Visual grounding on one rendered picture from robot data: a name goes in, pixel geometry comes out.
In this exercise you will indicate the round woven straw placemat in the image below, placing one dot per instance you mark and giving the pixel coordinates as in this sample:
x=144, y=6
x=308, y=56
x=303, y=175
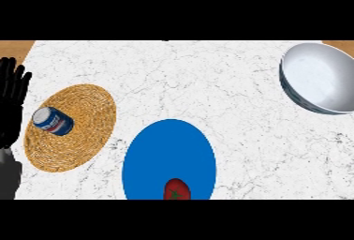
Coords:
x=70, y=128

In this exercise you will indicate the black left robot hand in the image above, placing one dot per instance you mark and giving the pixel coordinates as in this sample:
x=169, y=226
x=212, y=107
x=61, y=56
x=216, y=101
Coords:
x=10, y=103

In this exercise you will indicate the white bowl with blue outside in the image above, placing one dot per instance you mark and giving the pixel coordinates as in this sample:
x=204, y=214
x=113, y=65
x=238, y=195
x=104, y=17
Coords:
x=321, y=78

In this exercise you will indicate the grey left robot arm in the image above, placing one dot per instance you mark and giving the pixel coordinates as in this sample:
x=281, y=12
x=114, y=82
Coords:
x=8, y=175

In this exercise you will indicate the blue plate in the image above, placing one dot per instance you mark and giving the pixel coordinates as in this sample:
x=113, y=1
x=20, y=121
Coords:
x=169, y=156

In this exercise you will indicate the blue and white can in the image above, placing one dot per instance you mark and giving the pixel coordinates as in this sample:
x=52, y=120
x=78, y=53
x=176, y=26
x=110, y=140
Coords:
x=54, y=121

